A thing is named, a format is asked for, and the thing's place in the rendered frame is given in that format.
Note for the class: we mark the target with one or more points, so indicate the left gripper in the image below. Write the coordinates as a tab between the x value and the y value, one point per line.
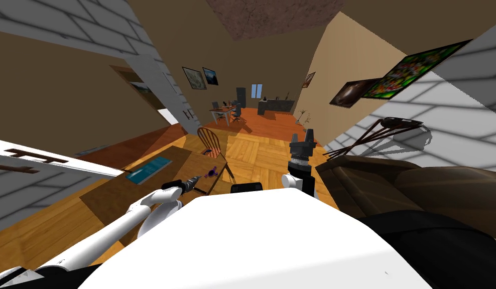
193	184

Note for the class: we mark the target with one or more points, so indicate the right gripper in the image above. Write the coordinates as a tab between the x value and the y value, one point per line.
301	151

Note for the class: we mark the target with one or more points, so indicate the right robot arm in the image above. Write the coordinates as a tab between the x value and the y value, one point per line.
440	249

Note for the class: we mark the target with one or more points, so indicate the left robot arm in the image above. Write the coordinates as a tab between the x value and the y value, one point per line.
111	233

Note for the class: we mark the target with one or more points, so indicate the potted plant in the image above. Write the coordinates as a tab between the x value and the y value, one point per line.
303	118

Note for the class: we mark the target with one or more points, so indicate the small purple object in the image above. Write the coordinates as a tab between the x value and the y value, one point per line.
211	173

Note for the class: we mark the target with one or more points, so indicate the dark grey counter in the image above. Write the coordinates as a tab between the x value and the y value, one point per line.
276	106

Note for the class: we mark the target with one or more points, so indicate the teal book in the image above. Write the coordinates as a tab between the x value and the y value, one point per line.
149	169

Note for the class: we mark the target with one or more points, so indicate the wooden spindle-back chair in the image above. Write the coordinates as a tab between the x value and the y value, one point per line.
210	140

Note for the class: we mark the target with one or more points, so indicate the blue window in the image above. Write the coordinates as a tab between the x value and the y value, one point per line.
256	91

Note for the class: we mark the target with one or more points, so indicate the dark tall cabinet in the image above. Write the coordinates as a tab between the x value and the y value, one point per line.
241	97

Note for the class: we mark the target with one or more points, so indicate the dark brown floor lamp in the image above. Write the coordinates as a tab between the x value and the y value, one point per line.
376	134

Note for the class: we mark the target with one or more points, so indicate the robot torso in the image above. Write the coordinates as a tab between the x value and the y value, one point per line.
248	241

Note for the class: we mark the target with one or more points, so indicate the red desk with office chairs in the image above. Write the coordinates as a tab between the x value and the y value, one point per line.
226	110

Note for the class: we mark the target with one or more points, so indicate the brown wooden table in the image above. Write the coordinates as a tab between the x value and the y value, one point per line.
111	196

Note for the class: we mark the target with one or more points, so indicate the brown framed landscape picture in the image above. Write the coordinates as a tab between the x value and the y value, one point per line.
141	87

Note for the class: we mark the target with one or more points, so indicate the dark brown sofa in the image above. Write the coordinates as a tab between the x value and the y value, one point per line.
412	188

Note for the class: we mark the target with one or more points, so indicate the white panel with brown brackets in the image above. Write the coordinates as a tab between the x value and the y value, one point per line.
39	184

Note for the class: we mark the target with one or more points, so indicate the small reddish wall picture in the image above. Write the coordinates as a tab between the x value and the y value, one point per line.
308	80

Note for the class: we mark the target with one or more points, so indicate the dark brown wall picture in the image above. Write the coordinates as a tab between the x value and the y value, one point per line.
352	93

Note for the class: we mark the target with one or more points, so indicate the pale framed wall picture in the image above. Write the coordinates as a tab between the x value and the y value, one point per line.
194	78

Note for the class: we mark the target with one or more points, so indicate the blue framed wall picture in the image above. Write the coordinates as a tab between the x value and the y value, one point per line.
210	76

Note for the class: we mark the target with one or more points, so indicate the green colourful wall picture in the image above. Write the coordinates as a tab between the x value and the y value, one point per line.
412	72

